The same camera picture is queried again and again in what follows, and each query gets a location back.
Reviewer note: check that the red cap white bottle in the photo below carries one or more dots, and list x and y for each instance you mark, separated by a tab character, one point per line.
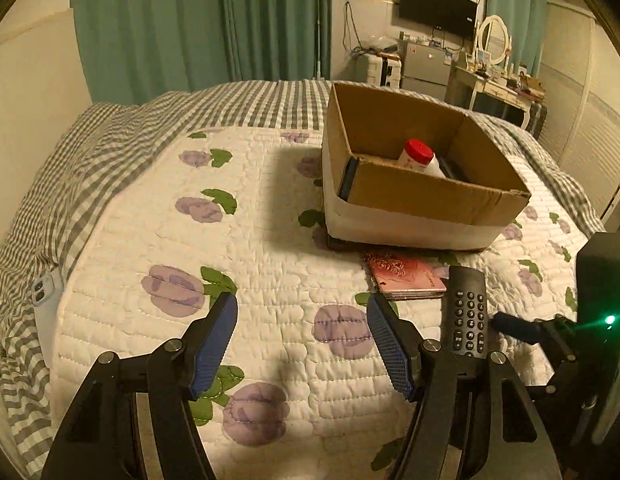
418	157

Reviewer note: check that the teal curtain left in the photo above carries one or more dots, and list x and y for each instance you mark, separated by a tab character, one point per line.
134	50

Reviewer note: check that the grey checked bed sheet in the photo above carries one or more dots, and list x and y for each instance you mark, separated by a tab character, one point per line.
109	148

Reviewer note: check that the white dressing table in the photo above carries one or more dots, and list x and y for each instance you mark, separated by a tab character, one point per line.
464	87

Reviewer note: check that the teal curtain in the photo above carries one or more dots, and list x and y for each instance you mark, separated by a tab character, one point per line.
134	50
526	24

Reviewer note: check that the black remote control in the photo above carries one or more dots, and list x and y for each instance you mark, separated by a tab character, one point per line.
464	328

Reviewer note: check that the white floral quilt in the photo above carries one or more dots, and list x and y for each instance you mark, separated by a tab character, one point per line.
302	392

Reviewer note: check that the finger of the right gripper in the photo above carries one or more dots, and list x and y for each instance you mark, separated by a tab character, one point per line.
519	327

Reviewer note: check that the teal curtain right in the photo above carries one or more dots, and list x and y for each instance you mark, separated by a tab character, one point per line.
526	24

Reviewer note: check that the black wall television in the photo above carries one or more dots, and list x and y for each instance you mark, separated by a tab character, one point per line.
457	17

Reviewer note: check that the oval white mirror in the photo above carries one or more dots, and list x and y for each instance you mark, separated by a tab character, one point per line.
492	43

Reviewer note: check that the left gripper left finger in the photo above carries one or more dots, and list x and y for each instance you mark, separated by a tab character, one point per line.
100	437

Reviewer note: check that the white suitcase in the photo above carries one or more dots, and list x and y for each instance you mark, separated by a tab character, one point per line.
381	70

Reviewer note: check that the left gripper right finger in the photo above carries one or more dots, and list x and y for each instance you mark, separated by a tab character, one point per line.
479	404

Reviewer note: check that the silver mini fridge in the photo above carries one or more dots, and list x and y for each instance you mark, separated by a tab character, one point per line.
425	70

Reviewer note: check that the pink floral card box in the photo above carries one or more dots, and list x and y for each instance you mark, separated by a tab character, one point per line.
403	277

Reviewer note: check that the brown cardboard box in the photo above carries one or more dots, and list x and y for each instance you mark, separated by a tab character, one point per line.
369	199

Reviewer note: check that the white louvred wardrobe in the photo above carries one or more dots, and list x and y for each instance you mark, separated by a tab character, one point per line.
580	71

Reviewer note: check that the white phone on bed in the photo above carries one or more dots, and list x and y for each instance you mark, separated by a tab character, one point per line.
46	293

